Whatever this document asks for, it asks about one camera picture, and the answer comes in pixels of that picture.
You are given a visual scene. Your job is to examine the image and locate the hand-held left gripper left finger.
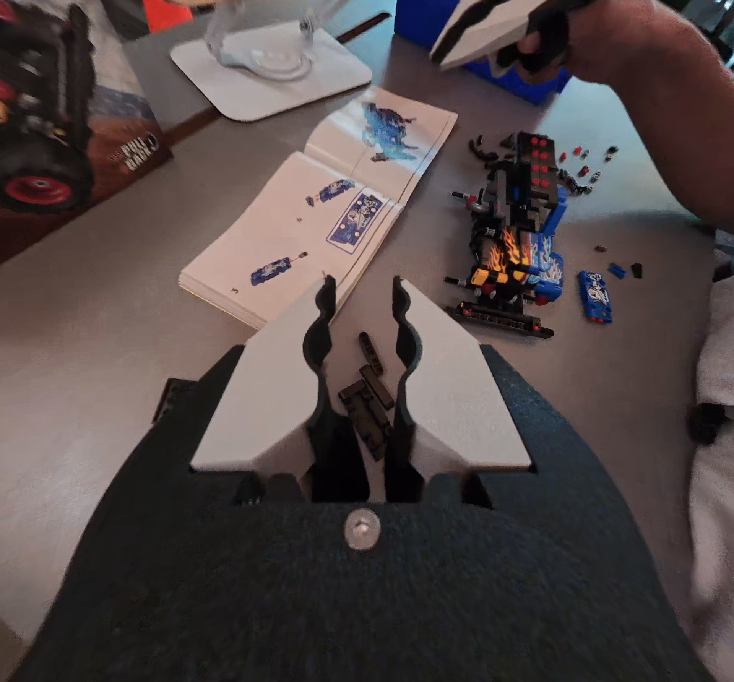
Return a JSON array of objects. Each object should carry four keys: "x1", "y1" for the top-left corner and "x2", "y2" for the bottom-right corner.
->
[{"x1": 190, "y1": 275, "x2": 370, "y2": 502}]

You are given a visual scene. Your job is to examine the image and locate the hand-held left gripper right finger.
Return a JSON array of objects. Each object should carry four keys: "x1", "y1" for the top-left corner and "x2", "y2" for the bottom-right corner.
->
[{"x1": 384, "y1": 276, "x2": 532, "y2": 502}]

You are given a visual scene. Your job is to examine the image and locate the person's right forearm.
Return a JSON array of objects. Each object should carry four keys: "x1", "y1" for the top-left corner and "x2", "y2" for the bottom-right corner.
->
[{"x1": 602, "y1": 28, "x2": 734, "y2": 231}]

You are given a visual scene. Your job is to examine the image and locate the short black lego beam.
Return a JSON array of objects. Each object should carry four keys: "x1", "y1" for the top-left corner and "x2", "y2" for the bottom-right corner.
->
[{"x1": 359, "y1": 365, "x2": 396, "y2": 411}]

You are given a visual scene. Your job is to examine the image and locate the long black lego beam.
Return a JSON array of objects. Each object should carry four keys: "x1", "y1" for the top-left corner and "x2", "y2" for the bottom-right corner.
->
[{"x1": 444, "y1": 300, "x2": 555, "y2": 340}]

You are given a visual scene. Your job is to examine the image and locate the thin black lego beam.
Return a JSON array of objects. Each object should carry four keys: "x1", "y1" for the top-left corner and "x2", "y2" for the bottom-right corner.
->
[{"x1": 358, "y1": 331, "x2": 384, "y2": 377}]

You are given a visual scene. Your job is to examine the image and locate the black curved lego pieces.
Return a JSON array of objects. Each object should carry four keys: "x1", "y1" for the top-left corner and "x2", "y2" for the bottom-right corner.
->
[{"x1": 468, "y1": 134, "x2": 518, "y2": 167}]

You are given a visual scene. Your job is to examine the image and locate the scattered small lego pins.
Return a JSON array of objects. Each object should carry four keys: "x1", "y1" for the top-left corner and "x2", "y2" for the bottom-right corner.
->
[{"x1": 557, "y1": 145, "x2": 621, "y2": 197}]

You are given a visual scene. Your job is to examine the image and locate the blue stickered lego panel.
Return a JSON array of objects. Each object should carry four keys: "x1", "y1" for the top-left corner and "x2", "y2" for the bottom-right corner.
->
[{"x1": 577, "y1": 270, "x2": 614, "y2": 325}]

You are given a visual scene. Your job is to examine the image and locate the lego instruction booklet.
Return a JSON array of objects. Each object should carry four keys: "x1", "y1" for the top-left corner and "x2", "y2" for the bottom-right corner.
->
[{"x1": 179, "y1": 86, "x2": 460, "y2": 331}]

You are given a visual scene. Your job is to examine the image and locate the blue black lego truck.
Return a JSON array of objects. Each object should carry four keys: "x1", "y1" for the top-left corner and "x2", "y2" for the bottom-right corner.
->
[{"x1": 444, "y1": 132, "x2": 570, "y2": 307}]

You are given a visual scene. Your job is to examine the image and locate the lego set box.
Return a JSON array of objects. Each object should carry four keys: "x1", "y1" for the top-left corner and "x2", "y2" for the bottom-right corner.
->
[{"x1": 0, "y1": 0, "x2": 174, "y2": 265}]

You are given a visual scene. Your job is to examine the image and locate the person's right hand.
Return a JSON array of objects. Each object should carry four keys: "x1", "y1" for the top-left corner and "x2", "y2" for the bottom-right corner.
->
[{"x1": 518, "y1": 0, "x2": 697, "y2": 86}]

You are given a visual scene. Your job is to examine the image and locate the white desk stand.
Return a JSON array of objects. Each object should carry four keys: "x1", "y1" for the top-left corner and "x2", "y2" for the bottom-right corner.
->
[{"x1": 169, "y1": 0, "x2": 442, "y2": 122}]

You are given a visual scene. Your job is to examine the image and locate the orange panel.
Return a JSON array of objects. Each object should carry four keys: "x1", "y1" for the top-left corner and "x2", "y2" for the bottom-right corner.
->
[{"x1": 139, "y1": 0, "x2": 194, "y2": 36}]

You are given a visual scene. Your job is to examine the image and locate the black lego frame piece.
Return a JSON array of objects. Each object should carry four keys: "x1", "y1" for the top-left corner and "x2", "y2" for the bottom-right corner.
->
[{"x1": 337, "y1": 379, "x2": 394, "y2": 463}]

